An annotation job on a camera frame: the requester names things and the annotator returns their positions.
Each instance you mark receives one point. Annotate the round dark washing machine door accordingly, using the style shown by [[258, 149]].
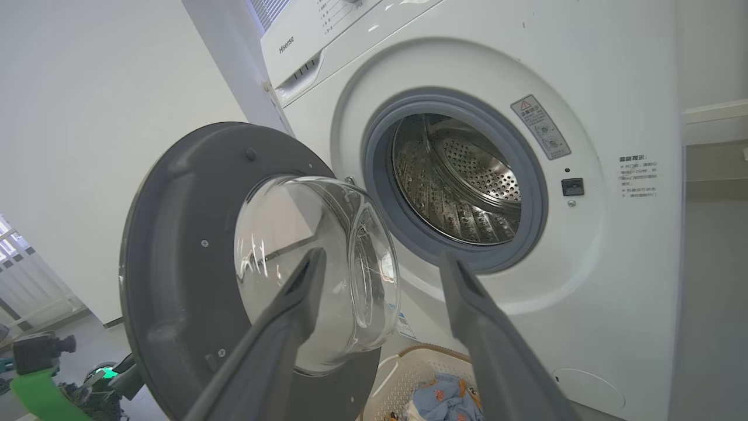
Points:
[[175, 263]]

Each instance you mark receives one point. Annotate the cream perforated laundry basket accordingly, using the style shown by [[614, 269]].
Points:
[[403, 365]]

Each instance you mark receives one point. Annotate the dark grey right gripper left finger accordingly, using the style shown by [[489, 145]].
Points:
[[263, 362]]

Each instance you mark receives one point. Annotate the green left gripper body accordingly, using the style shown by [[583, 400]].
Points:
[[47, 400]]

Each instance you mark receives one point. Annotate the white front-load washing machine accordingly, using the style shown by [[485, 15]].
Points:
[[613, 280]]

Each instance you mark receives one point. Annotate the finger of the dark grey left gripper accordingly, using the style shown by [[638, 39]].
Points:
[[127, 379]]

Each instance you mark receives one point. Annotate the grey warning sticker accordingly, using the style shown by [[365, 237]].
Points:
[[540, 127]]

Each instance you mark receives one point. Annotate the blue garment with orange prints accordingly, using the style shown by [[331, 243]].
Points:
[[444, 397]]

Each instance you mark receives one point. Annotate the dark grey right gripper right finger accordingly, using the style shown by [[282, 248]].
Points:
[[502, 368]]

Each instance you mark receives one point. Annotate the round white filter cover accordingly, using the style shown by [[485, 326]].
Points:
[[587, 389]]

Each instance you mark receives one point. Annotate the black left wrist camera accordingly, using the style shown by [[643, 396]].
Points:
[[38, 351]]

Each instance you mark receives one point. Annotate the blue energy label sticker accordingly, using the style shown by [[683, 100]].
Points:
[[407, 327]]

